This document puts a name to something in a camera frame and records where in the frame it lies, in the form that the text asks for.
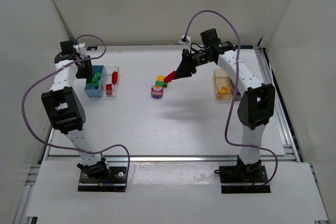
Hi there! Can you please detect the red comb lego brick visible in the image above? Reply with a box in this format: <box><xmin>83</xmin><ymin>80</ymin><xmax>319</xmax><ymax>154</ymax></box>
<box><xmin>111</xmin><ymin>71</ymin><xmax>118</xmax><ymax>84</ymax></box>

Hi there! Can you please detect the blue container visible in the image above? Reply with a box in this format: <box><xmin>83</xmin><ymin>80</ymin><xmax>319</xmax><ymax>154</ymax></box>
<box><xmin>84</xmin><ymin>65</ymin><xmax>106</xmax><ymax>98</ymax></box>

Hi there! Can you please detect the aluminium table frame rail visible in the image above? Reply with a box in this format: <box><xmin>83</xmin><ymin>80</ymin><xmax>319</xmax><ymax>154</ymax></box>
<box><xmin>255</xmin><ymin>47</ymin><xmax>302</xmax><ymax>162</ymax></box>

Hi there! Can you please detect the amber transparent container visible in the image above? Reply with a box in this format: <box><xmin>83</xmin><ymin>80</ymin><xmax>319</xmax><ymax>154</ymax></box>
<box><xmin>213</xmin><ymin>69</ymin><xmax>234</xmax><ymax>101</ymax></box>

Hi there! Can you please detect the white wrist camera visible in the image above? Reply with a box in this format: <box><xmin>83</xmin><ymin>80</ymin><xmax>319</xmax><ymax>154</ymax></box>
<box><xmin>74</xmin><ymin>42</ymin><xmax>87</xmax><ymax>59</ymax></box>
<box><xmin>178</xmin><ymin>35</ymin><xmax>191</xmax><ymax>47</ymax></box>

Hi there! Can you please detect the clear transparent container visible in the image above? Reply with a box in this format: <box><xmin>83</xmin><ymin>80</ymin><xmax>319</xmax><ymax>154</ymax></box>
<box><xmin>101</xmin><ymin>66</ymin><xmax>120</xmax><ymax>99</ymax></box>

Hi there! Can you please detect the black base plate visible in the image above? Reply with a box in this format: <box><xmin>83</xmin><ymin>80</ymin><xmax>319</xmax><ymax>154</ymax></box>
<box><xmin>214</xmin><ymin>165</ymin><xmax>271</xmax><ymax>194</ymax></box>
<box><xmin>77</xmin><ymin>162</ymin><xmax>128</xmax><ymax>193</ymax></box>

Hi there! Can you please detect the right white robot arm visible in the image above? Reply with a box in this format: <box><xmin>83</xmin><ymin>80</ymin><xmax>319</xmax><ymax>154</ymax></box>
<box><xmin>174</xmin><ymin>28</ymin><xmax>275</xmax><ymax>180</ymax></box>

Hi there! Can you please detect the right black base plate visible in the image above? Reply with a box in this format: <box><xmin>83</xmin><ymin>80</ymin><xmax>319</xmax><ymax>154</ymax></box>
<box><xmin>214</xmin><ymin>165</ymin><xmax>271</xmax><ymax>194</ymax></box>

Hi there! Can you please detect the yellow rounded lego brick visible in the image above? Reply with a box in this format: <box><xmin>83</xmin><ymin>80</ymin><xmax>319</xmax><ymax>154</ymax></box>
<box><xmin>156</xmin><ymin>76</ymin><xmax>165</xmax><ymax>82</ymax></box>

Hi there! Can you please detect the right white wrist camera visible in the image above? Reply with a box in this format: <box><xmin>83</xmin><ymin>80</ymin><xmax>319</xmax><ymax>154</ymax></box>
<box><xmin>178</xmin><ymin>35</ymin><xmax>191</xmax><ymax>47</ymax></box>

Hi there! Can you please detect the smoky grey transparent container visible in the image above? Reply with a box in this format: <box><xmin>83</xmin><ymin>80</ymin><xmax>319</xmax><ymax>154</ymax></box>
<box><xmin>230</xmin><ymin>79</ymin><xmax>242</xmax><ymax>101</ymax></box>

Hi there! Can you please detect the small red lego brick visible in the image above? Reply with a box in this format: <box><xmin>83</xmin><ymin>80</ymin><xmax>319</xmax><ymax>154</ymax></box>
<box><xmin>106</xmin><ymin>83</ymin><xmax>113</xmax><ymax>96</ymax></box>

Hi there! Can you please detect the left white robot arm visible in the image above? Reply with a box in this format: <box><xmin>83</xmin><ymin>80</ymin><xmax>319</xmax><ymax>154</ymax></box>
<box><xmin>41</xmin><ymin>40</ymin><xmax>110</xmax><ymax>182</ymax></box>

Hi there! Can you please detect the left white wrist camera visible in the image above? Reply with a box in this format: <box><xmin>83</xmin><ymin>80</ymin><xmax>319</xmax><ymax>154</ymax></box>
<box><xmin>74</xmin><ymin>42</ymin><xmax>87</xmax><ymax>59</ymax></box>

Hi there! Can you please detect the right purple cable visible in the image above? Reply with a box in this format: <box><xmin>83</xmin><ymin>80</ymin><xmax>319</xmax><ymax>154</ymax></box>
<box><xmin>183</xmin><ymin>10</ymin><xmax>279</xmax><ymax>188</ymax></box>

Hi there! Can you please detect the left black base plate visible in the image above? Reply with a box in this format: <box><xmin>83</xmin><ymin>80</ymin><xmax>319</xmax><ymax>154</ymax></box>
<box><xmin>77</xmin><ymin>162</ymin><xmax>128</xmax><ymax>193</ymax></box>

